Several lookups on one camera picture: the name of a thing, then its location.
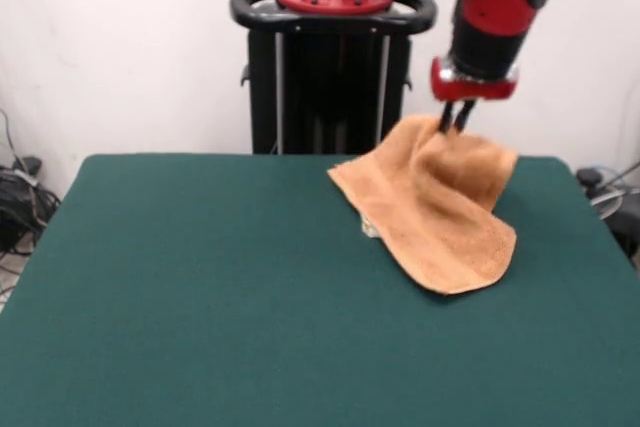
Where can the dark green table cloth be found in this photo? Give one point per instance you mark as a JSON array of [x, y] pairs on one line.
[[225, 297]]

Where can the black office chair base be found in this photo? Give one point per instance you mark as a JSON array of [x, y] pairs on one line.
[[625, 227]]

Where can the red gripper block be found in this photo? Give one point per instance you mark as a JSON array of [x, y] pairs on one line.
[[475, 91]]

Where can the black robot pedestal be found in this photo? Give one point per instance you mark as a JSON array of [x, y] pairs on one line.
[[325, 87]]

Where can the tan terry towel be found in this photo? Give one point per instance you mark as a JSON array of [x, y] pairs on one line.
[[440, 207]]

